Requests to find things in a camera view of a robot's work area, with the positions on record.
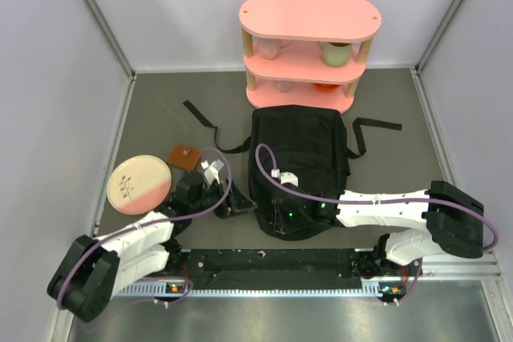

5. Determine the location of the grey cable duct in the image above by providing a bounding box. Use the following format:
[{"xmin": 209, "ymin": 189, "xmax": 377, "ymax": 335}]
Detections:
[{"xmin": 115, "ymin": 279, "xmax": 407, "ymax": 301}]

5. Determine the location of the pink mug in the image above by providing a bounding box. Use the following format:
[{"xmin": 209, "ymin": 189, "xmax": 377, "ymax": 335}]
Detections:
[{"xmin": 256, "ymin": 38, "xmax": 291, "ymax": 60}]

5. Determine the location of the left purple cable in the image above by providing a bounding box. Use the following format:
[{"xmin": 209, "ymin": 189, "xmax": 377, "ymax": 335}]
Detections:
[{"xmin": 56, "ymin": 146, "xmax": 233, "ymax": 311}]

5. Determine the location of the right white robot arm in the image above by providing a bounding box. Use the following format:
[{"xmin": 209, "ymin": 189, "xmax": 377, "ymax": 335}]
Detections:
[{"xmin": 271, "ymin": 181, "xmax": 485, "ymax": 278}]

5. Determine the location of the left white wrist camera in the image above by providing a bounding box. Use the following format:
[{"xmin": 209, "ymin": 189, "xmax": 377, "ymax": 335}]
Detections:
[{"xmin": 200, "ymin": 159, "xmax": 224, "ymax": 187}]

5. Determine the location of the clear glass cup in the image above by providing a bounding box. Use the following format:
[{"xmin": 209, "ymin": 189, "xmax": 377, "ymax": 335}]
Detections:
[{"xmin": 276, "ymin": 81, "xmax": 294, "ymax": 93}]

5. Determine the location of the brown leather wallet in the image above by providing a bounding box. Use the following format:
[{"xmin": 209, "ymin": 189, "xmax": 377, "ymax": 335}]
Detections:
[{"xmin": 166, "ymin": 144, "xmax": 201, "ymax": 171}]

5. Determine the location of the cream floral plate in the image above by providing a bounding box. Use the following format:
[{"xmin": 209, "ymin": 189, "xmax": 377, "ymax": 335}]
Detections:
[{"xmin": 106, "ymin": 155, "xmax": 172, "ymax": 215}]

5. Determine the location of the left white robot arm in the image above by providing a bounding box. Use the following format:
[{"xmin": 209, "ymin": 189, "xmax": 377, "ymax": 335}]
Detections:
[{"xmin": 46, "ymin": 171, "xmax": 257, "ymax": 323}]

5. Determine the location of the pink three-tier shelf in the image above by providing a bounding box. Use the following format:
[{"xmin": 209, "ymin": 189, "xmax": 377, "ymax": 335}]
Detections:
[{"xmin": 239, "ymin": 0, "xmax": 382, "ymax": 113}]

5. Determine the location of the black student backpack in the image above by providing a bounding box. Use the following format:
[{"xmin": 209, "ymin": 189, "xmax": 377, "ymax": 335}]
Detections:
[{"xmin": 182, "ymin": 99, "xmax": 402, "ymax": 241}]

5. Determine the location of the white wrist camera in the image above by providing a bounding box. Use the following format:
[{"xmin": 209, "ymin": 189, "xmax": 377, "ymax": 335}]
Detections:
[
  {"xmin": 270, "ymin": 168, "xmax": 299, "ymax": 187},
  {"xmin": 200, "ymin": 159, "xmax": 224, "ymax": 187}
]

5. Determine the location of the green mug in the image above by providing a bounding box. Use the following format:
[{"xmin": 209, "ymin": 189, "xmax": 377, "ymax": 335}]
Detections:
[{"xmin": 318, "ymin": 42, "xmax": 352, "ymax": 68}]

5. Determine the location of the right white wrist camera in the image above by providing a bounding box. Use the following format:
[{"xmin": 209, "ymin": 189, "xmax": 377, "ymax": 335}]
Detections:
[{"xmin": 270, "ymin": 168, "xmax": 299, "ymax": 187}]

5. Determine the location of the orange bowl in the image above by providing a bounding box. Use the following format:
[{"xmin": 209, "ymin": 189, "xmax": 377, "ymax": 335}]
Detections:
[{"xmin": 313, "ymin": 83, "xmax": 340, "ymax": 93}]

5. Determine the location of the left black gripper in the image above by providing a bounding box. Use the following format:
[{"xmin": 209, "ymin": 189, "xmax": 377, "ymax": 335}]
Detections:
[{"xmin": 189, "ymin": 175, "xmax": 257, "ymax": 219}]

